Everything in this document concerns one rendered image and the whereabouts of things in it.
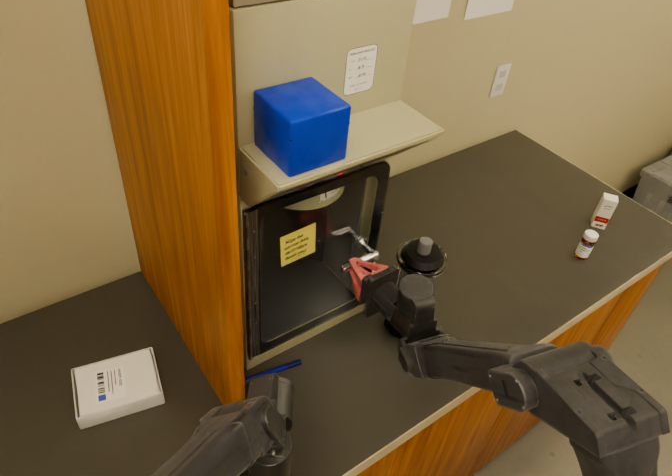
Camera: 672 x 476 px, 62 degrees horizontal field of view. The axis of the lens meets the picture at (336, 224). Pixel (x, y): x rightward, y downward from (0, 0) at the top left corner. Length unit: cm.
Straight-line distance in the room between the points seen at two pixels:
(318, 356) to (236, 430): 65
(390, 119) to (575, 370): 52
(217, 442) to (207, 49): 42
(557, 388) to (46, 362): 105
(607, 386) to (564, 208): 131
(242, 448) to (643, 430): 39
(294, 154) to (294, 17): 19
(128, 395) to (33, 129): 55
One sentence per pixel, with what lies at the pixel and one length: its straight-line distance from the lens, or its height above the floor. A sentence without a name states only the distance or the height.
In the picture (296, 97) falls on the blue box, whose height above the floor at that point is 160.
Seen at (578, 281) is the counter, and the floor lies 94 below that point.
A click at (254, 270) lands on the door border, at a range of 101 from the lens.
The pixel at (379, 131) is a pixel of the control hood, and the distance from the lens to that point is 91.
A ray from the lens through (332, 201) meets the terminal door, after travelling 102.
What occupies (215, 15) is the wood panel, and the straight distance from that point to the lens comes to 64.
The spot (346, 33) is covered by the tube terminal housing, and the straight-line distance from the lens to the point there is 87.
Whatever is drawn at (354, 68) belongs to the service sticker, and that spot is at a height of 159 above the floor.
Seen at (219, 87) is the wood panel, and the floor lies 166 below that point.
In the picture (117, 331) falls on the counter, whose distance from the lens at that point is 136.
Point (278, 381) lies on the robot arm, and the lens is 81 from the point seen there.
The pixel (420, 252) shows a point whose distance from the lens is 118.
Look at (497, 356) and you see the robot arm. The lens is 70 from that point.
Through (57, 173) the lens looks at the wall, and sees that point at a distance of 129.
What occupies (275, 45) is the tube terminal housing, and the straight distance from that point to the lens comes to 81.
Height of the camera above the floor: 197
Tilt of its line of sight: 40 degrees down
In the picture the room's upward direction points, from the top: 6 degrees clockwise
